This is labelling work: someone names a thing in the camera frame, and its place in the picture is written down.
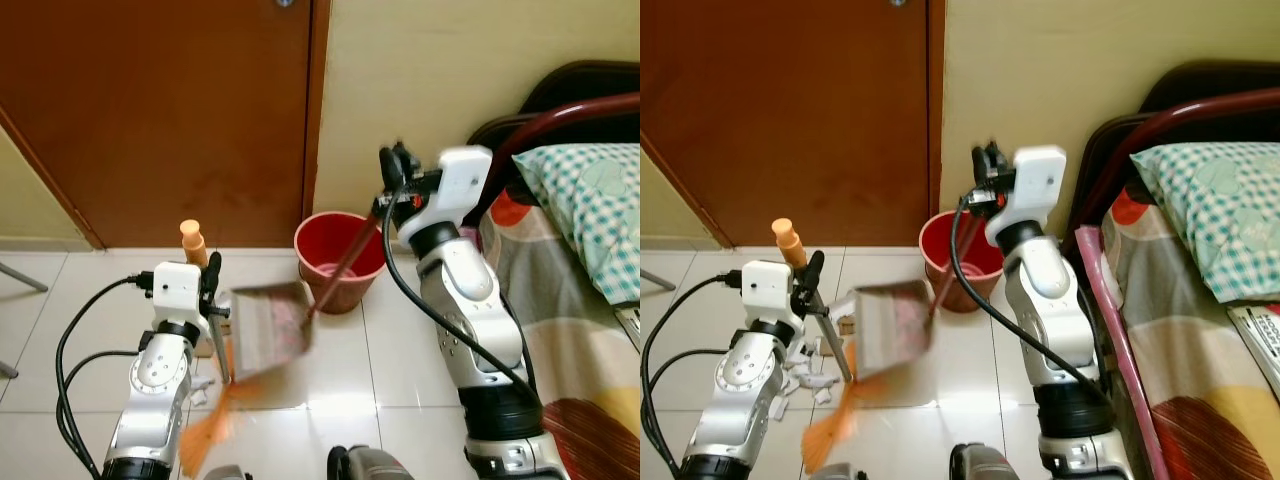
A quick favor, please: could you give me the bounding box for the brown wooden door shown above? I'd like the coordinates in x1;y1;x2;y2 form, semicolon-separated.
0;0;332;250
640;0;947;250

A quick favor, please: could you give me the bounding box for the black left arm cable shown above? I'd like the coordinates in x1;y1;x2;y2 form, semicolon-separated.
54;274;154;479
640;270;743;479

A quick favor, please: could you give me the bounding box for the colourful patterned bed sheet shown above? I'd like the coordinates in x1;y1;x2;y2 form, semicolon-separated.
478;188;641;480
1098;185;1280;480

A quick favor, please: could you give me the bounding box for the maroon curved bed rail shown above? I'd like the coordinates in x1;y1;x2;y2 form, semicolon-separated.
468;92;641;229
1062;86;1280;241

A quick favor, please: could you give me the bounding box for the dark wooden headboard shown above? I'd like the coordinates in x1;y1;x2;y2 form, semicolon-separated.
1060;60;1280;236
468;60;641;231

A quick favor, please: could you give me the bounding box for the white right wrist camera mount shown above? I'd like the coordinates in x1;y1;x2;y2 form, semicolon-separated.
398;146;494;253
985;146;1067;251

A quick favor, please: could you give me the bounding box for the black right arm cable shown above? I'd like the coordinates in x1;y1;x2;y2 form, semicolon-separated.
948;188;1113;406
378;178;543;403

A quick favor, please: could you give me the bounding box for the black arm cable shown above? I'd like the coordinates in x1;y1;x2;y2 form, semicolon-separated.
378;178;543;403
640;270;743;479
948;188;1113;406
54;274;154;479

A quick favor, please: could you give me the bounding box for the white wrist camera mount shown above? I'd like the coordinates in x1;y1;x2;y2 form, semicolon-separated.
741;261;798;326
152;263;209;327
398;146;494;253
985;146;1067;251

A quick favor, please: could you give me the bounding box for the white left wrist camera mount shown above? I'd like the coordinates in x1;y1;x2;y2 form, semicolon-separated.
152;263;209;327
741;261;798;326

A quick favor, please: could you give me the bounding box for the orange broom with red handle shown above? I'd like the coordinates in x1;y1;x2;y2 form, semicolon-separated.
179;195;387;477
802;205;989;475

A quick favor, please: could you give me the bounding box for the red plastic bucket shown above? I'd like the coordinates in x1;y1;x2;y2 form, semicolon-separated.
294;211;388;316
919;211;1007;314

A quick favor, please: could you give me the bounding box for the pink bed side rail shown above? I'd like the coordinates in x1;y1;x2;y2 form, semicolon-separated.
1074;226;1173;480

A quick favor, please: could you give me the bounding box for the grey remote control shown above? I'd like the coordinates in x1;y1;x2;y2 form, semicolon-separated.
614;305;641;353
1227;304;1280;403

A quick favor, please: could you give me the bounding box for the green chequered pillow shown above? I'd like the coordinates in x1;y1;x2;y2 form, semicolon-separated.
511;142;641;307
1130;141;1280;304

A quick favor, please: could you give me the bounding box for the metal dustpan with orange grip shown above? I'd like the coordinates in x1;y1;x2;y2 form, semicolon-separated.
180;219;314;389
772;217;938;387

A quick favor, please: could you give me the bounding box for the grey right robot leg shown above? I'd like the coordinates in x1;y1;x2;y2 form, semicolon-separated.
327;444;417;480
947;442;1023;480

